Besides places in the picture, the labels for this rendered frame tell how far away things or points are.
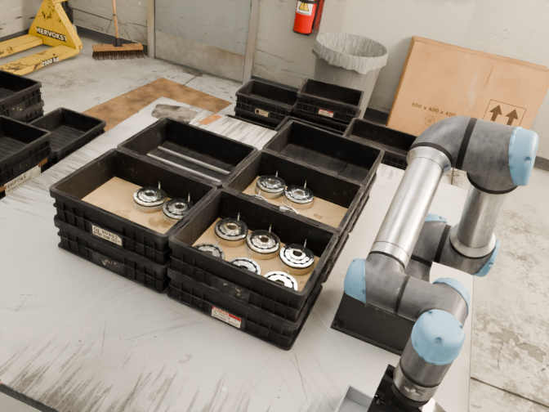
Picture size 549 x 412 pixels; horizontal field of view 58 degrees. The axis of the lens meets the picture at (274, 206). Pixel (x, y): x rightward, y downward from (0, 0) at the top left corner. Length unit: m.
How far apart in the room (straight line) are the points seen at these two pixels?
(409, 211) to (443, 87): 3.19
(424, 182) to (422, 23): 3.25
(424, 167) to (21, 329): 1.08
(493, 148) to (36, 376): 1.16
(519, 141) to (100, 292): 1.15
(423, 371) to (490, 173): 0.47
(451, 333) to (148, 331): 0.86
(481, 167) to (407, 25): 3.19
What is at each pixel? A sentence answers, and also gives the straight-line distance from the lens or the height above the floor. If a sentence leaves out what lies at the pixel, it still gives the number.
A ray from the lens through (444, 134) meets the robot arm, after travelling 1.11.
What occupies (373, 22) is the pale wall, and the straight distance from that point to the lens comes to 4.28.
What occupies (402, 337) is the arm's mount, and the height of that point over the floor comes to 0.77.
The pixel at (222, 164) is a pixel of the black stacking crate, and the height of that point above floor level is 0.83.
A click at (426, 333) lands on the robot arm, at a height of 1.24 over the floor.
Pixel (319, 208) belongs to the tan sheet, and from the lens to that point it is 1.71.
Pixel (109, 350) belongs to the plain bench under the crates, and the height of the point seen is 0.70.
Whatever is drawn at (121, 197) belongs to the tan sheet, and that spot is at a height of 0.83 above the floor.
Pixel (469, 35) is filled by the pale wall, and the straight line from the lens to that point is 4.24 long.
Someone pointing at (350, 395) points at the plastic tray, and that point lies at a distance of 1.35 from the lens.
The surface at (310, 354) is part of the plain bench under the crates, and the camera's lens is 1.42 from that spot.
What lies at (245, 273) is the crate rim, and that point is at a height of 0.93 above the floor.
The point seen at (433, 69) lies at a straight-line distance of 4.13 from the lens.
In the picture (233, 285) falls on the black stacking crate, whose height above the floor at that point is 0.86.
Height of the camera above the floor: 1.80
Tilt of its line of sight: 36 degrees down
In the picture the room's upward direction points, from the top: 10 degrees clockwise
